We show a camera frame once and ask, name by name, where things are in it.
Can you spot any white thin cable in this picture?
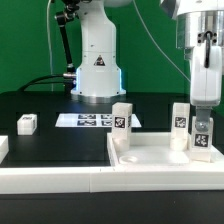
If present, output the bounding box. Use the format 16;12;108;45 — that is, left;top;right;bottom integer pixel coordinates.
46;0;55;92

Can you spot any white square table top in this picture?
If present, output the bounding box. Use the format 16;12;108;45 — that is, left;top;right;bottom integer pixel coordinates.
107;132;224;166

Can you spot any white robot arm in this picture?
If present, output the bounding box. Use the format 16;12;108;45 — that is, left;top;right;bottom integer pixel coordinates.
72;0;224;132

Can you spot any apriltag base marker sheet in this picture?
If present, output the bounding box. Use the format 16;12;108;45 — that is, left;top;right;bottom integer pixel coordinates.
55;113;112;127

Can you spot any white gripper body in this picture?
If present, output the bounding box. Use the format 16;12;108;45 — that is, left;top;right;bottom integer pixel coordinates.
190;44;222;107

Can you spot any black cable bundle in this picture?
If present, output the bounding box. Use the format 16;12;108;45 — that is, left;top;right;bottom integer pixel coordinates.
18;73;73;93

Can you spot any white front fence bar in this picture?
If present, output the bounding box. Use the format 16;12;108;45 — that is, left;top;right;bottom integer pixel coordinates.
0;166;224;194

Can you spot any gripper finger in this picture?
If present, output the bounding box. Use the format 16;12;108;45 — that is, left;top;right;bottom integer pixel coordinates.
195;106;211;131

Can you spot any white left fence piece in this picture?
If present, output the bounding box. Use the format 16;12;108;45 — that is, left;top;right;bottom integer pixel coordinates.
0;136;9;164

